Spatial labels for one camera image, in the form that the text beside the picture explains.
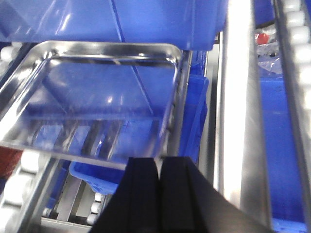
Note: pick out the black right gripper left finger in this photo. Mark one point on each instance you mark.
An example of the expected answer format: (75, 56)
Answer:
(134, 207)

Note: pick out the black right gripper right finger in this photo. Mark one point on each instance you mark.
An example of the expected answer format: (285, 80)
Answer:
(190, 204)

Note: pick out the silver metal tray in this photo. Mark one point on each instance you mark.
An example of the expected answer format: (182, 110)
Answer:
(92, 102)

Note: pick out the blue bin lower middle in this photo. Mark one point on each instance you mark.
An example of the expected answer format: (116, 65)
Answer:
(101, 179)

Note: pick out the blue bin lower right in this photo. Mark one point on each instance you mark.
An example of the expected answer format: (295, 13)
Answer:
(283, 174)

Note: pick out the large blue bin upper middle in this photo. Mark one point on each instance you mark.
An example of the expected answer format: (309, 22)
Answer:
(187, 24)

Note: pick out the white roller conveyor track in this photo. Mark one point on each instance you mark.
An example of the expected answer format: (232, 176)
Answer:
(294, 33)

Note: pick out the steel divider rail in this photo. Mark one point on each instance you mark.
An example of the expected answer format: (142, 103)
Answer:
(240, 160)

